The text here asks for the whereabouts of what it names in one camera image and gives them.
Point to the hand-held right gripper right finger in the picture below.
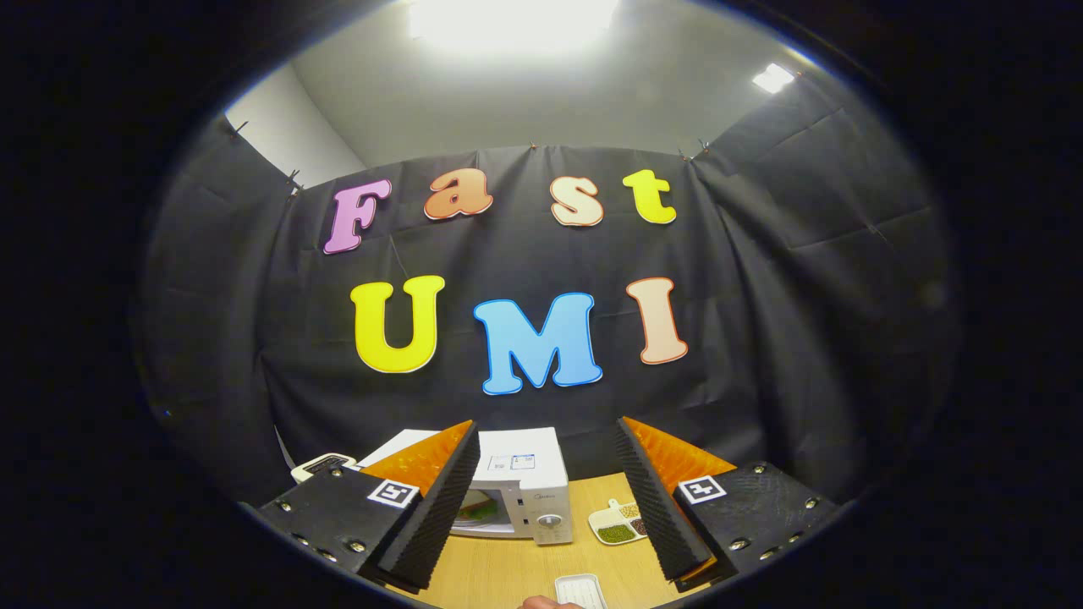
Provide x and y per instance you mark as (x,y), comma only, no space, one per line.
(656,516)

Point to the white toaster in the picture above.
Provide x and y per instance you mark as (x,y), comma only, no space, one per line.
(326,465)

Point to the white rectangular tray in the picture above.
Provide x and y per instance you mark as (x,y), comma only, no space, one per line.
(579,590)

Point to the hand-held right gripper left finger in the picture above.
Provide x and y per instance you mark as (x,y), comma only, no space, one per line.
(436,516)

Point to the white divided bean dish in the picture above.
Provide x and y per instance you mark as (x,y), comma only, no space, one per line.
(616,529)

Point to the white microwave oven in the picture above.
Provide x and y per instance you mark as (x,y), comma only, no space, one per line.
(533,482)

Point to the black backdrop cloth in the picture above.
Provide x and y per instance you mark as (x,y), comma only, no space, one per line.
(744,296)

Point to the large ceiling light panel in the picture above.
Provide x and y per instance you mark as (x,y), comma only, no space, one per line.
(516,21)

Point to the small ceiling light panel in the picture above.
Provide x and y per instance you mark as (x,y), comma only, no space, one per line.
(772,78)

